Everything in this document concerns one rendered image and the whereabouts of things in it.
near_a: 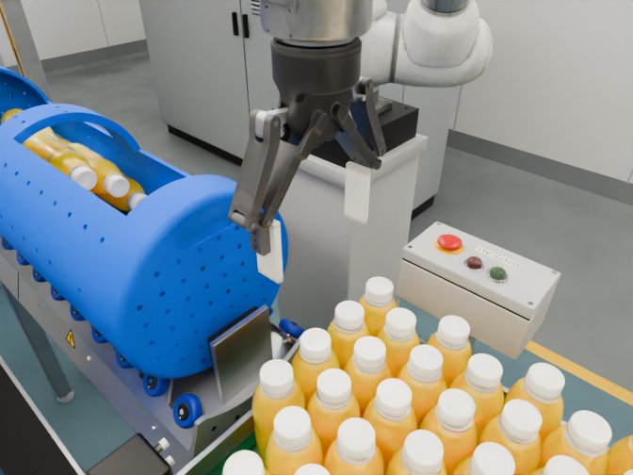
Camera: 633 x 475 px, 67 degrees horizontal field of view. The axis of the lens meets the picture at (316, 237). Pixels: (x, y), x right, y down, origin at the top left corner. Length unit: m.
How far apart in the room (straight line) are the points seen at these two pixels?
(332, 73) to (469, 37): 0.78
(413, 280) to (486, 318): 0.12
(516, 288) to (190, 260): 0.43
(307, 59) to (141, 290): 0.34
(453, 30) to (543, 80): 2.27
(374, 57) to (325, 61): 0.78
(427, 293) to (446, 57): 0.58
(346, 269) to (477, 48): 0.62
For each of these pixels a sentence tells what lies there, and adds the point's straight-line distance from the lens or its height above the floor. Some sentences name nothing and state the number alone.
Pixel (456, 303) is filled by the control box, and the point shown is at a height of 1.05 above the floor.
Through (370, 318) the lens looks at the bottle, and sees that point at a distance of 0.70.
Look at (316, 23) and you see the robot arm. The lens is 0.38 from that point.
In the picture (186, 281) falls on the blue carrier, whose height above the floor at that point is 1.13.
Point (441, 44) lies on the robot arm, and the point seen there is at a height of 1.27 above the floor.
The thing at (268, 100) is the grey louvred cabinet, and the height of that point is 0.57.
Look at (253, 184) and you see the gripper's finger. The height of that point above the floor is 1.34.
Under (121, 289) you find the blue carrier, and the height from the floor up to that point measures 1.17.
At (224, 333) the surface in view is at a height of 1.05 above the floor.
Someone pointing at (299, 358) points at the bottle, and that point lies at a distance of 0.63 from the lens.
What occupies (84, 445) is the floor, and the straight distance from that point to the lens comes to 1.96.
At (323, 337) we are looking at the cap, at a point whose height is 1.08.
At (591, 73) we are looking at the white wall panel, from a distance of 3.28.
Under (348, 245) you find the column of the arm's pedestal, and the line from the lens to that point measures 1.25.
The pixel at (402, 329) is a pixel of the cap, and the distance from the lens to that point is 0.64.
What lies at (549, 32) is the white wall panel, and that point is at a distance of 3.32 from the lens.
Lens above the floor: 1.53
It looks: 35 degrees down
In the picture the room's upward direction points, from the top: straight up
